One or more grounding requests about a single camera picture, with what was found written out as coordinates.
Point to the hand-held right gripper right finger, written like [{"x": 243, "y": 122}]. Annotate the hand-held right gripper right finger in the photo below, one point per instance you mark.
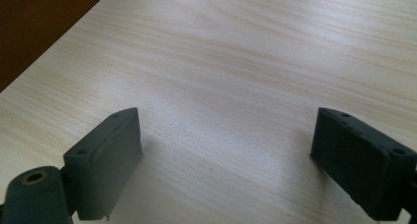
[{"x": 360, "y": 165}]

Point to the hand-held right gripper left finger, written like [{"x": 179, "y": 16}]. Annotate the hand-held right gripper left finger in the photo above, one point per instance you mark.
[{"x": 101, "y": 165}]

